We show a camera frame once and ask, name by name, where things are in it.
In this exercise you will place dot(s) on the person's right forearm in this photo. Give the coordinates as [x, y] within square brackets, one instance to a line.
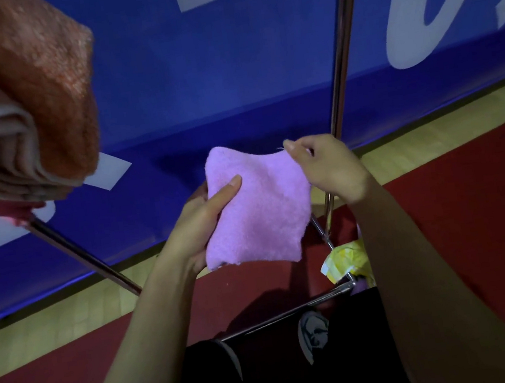
[443, 298]

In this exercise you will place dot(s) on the person's right grey shoe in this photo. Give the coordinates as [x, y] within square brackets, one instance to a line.
[313, 334]

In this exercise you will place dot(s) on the metal drying rack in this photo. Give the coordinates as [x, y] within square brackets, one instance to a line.
[341, 56]

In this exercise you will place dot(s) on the person's black trousers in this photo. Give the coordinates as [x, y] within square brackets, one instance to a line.
[348, 357]

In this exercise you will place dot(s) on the purple towel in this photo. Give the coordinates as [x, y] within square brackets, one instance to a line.
[259, 206]
[360, 285]

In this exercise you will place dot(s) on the orange patterned towel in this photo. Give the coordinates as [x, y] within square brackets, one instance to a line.
[45, 95]

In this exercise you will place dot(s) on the person's grey shoe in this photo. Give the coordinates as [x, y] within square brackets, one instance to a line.
[233, 358]
[313, 334]

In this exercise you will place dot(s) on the yellow white cloth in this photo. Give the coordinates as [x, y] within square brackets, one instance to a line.
[347, 260]

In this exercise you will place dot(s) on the person's right hand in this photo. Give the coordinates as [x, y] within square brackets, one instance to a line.
[333, 169]

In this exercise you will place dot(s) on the blue banner with white print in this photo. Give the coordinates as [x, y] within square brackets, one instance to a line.
[226, 62]

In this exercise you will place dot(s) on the person's left forearm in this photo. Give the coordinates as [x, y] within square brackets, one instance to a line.
[140, 357]

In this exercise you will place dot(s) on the person's left grey shoe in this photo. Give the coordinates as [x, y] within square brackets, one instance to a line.
[233, 358]

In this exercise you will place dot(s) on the person's left hand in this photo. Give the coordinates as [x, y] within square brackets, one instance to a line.
[197, 229]

